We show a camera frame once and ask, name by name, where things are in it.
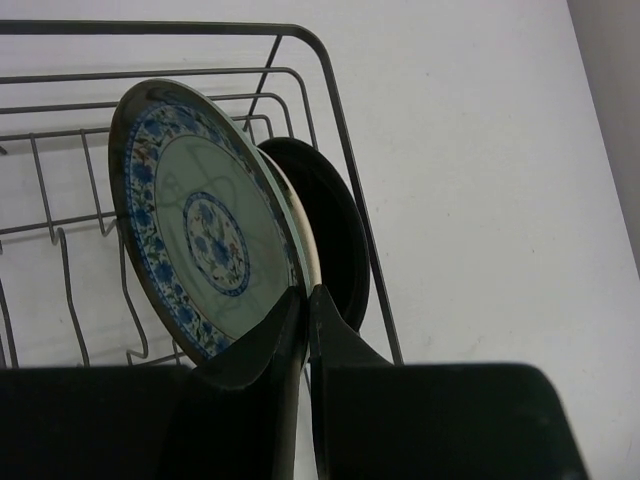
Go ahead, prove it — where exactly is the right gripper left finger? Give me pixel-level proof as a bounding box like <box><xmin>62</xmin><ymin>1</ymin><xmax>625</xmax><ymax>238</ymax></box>
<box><xmin>1</xmin><ymin>288</ymin><xmax>304</xmax><ymax>479</ymax></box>

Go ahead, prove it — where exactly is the cream and black plate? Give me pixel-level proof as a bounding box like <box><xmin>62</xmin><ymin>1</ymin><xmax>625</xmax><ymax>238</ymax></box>
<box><xmin>258</xmin><ymin>149</ymin><xmax>322</xmax><ymax>295</ymax></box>

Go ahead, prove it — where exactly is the grey wire dish rack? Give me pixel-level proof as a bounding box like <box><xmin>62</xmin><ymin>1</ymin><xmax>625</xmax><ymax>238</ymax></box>
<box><xmin>1</xmin><ymin>20</ymin><xmax>403</xmax><ymax>365</ymax></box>

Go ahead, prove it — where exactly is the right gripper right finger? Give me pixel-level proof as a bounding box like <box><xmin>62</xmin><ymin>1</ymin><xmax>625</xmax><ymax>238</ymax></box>
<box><xmin>309</xmin><ymin>286</ymin><xmax>588</xmax><ymax>479</ymax></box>

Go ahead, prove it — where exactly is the blue patterned ceramic plate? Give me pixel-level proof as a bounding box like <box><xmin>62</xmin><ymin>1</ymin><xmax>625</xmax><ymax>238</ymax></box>
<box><xmin>108</xmin><ymin>79</ymin><xmax>311</xmax><ymax>364</ymax></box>

